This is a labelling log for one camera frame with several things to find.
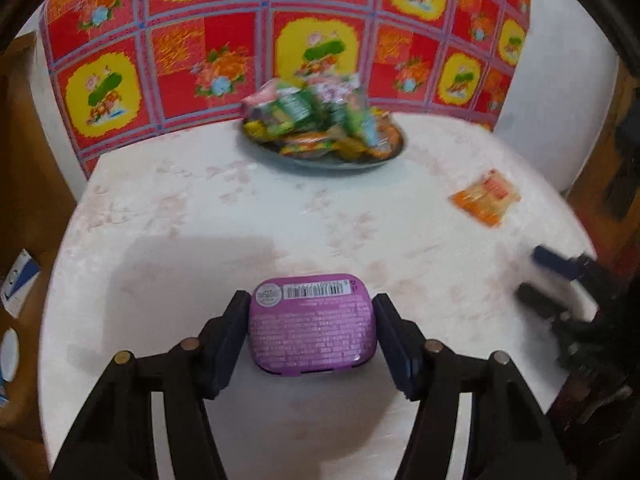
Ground orange cracker packet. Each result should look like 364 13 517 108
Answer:
450 169 522 228

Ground red floral wall cloth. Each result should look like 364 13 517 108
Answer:
40 0 532 178

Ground wooden door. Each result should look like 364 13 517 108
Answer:
565 55 640 271

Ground white round object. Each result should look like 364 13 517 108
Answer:
0 327 21 386

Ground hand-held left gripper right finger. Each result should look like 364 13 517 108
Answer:
372 292 576 480

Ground dark hanging clothes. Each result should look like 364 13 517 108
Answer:
602 110 640 221

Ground small blue white carton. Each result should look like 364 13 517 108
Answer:
0 248 42 318

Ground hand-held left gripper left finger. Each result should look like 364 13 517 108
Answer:
50 290 252 480

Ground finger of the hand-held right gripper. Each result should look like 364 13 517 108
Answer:
532 245 598 281
515 282 571 321

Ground pile of mixed snacks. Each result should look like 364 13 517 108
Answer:
241 74 401 161

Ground purple tin box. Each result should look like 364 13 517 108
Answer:
248 273 377 376

